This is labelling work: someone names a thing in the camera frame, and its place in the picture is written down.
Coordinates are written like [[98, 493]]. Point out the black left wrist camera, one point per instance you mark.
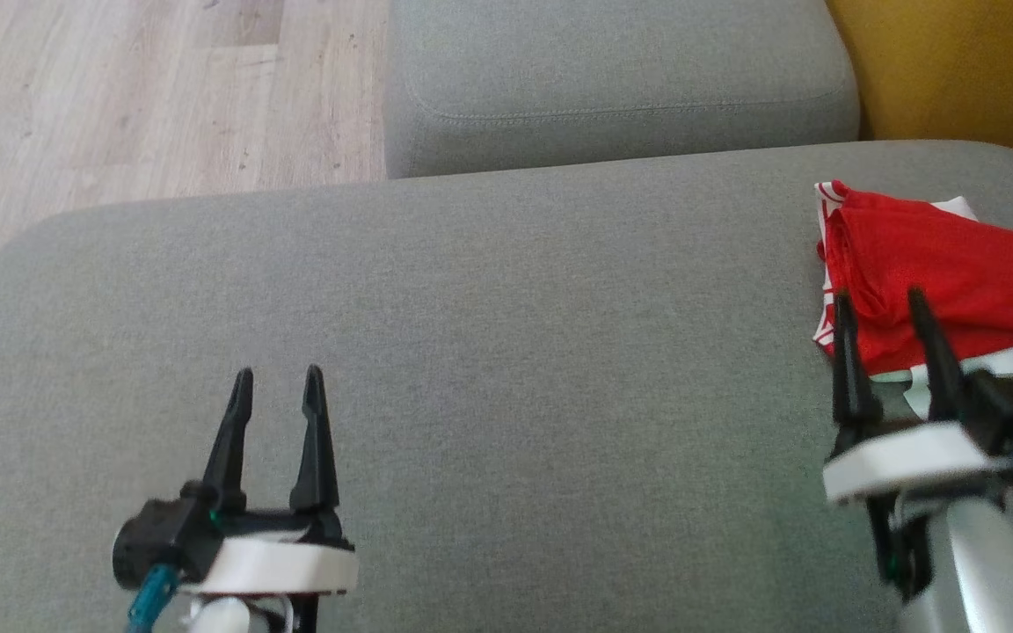
[[159, 545]]

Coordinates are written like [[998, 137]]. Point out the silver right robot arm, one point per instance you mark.
[[981, 571]]

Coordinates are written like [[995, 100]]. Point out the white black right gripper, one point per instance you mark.
[[911, 462]]

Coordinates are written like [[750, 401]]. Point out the red white jersey shirt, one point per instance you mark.
[[946, 264]]

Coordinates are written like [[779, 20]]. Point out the yellow and grey sofa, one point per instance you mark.
[[972, 61]]

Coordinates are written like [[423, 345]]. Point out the medium grey sofa seat cushion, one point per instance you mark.
[[612, 79]]

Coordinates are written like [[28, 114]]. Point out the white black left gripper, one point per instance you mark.
[[287, 567]]

